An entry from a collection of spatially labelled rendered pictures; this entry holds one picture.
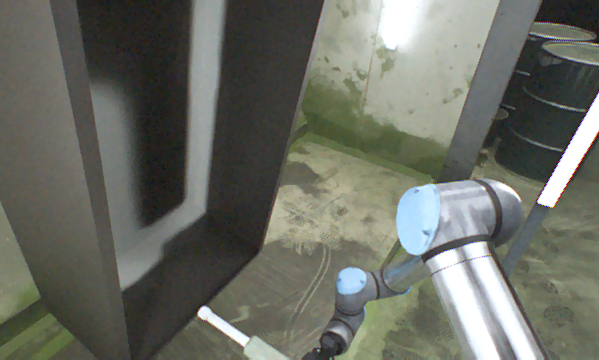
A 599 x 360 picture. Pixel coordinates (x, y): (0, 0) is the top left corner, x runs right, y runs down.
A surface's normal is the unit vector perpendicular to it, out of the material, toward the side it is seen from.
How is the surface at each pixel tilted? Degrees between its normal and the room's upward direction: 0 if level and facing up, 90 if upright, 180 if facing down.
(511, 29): 90
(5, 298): 57
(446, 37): 90
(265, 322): 0
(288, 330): 0
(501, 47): 90
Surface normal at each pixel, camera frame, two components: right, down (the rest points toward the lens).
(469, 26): -0.55, 0.46
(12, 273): 0.73, -0.15
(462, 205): 0.15, -0.51
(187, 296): 0.22, -0.73
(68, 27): 0.81, 0.51
